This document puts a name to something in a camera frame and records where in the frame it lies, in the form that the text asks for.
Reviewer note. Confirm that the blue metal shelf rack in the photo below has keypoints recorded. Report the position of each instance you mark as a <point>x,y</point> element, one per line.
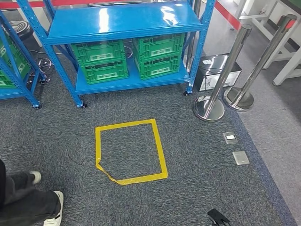
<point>13,71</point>
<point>122,21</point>

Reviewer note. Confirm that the yellow floor tape square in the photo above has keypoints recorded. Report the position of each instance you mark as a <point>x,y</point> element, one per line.
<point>131,179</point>

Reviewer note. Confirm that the red barrier tape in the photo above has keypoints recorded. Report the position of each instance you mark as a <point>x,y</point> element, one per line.
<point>226,14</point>

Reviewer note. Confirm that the chrome stanchion post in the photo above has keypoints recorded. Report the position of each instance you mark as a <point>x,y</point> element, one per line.
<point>210,107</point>
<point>240,98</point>

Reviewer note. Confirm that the silver floor socket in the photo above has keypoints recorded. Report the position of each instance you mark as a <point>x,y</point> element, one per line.
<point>230,137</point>

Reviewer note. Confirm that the black equipment case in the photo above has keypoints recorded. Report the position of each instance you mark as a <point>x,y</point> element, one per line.
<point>209,71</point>

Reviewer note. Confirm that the black right wrist camera bracket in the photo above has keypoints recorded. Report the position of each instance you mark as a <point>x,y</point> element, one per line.
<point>217,216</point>

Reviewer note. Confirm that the black round stool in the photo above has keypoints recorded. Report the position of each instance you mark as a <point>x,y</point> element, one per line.
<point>19,29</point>

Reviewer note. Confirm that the white furniture frame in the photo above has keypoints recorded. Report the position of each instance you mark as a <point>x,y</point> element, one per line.
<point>282,37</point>

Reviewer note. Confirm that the silver floor plate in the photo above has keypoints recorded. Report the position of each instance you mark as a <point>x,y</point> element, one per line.
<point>241,158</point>

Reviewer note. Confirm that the person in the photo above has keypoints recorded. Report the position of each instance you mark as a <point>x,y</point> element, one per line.
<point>26,202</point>

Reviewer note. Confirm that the green plastic crate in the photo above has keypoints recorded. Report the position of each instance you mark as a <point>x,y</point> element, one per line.
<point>11,65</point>
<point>158,67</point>
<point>158,45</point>
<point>99,51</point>
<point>104,72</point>

